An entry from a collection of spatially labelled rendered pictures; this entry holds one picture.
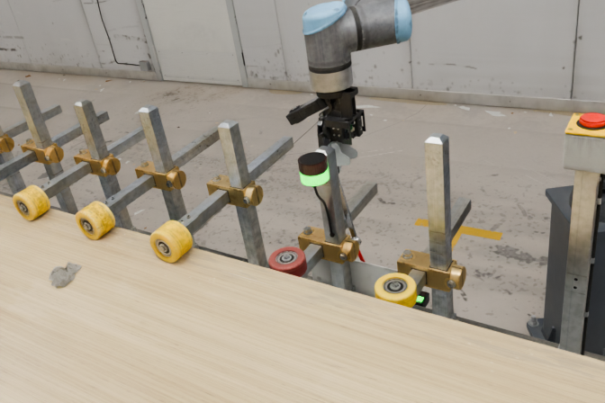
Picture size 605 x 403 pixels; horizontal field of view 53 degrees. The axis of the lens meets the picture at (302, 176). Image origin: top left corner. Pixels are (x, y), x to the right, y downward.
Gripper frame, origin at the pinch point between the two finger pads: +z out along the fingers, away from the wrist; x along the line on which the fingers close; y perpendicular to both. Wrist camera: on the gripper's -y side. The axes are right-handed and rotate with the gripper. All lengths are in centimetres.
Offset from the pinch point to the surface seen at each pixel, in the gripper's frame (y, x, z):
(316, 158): 3.7, -12.4, -9.4
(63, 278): -45, -46, 11
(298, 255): 0.9, -20.3, 10.4
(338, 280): 3.1, -9.4, 24.7
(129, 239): -42, -29, 11
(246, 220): -21.6, -9.3, 13.4
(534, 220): 16, 140, 101
